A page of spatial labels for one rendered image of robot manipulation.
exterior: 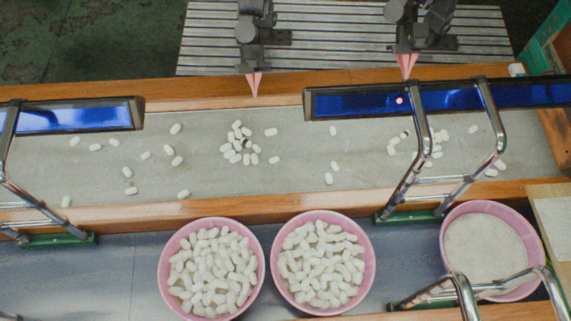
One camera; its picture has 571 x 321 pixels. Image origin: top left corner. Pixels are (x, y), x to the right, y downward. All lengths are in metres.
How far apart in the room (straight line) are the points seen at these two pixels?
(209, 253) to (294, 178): 0.31
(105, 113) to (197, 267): 0.45
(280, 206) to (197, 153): 0.30
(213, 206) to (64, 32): 1.88
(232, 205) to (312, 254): 0.25
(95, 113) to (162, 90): 0.44
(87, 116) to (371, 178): 0.75
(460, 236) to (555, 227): 0.24
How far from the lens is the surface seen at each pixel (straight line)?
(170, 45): 2.54
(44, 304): 1.31
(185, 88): 1.36
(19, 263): 1.37
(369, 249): 1.13
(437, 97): 0.98
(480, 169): 1.00
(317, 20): 1.66
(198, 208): 1.15
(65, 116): 0.99
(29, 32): 2.90
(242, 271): 1.13
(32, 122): 1.02
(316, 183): 1.19
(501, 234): 1.30
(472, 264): 1.23
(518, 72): 1.54
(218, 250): 1.14
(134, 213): 1.19
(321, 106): 0.91
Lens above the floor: 1.83
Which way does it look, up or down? 63 degrees down
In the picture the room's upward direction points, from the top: 2 degrees clockwise
